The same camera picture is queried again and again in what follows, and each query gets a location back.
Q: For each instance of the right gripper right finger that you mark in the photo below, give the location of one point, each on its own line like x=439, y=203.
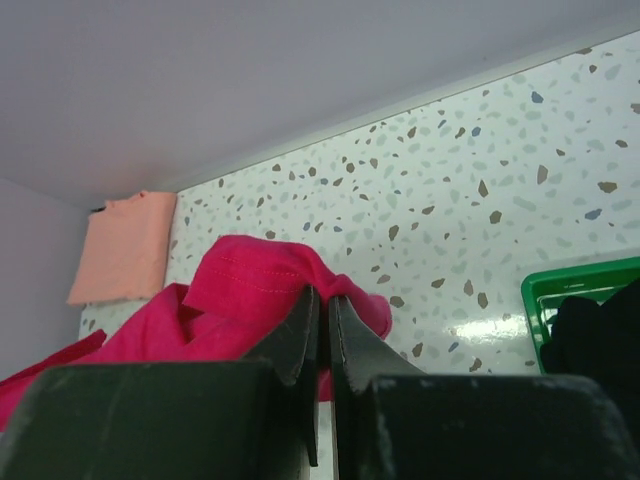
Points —
x=392, y=421

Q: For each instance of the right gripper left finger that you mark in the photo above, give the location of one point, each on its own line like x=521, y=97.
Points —
x=253, y=418

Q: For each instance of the crimson red t-shirt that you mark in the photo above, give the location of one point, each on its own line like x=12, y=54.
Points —
x=243, y=288

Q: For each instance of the green plastic bin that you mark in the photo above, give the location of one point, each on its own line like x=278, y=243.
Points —
x=543, y=292

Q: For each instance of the folded peach t-shirt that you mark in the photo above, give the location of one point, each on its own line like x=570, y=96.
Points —
x=125, y=250

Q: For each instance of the black garment in bin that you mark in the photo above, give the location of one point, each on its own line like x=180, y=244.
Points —
x=598, y=341

